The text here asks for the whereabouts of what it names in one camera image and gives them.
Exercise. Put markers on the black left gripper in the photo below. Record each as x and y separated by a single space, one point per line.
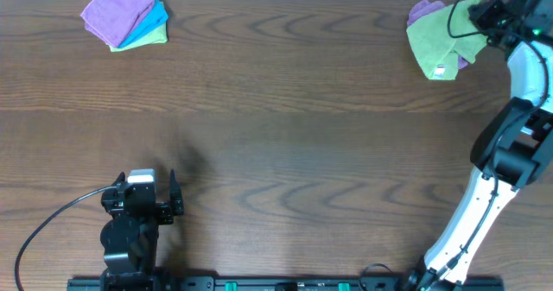
163 211

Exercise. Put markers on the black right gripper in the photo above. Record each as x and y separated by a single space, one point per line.
482 16

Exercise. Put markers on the green microfibre cloth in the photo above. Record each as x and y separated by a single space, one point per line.
460 28

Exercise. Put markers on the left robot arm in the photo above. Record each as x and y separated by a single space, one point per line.
130 237

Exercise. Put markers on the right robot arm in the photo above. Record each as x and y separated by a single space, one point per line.
514 149

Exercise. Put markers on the crumpled purple cloth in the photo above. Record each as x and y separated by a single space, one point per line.
430 44

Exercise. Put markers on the folded green cloth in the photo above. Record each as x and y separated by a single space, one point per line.
156 36

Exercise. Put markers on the folded blue cloth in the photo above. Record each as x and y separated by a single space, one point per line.
156 17

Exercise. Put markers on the folded purple cloth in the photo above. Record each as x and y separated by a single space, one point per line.
113 20

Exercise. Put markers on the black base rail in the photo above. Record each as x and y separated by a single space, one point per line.
207 283

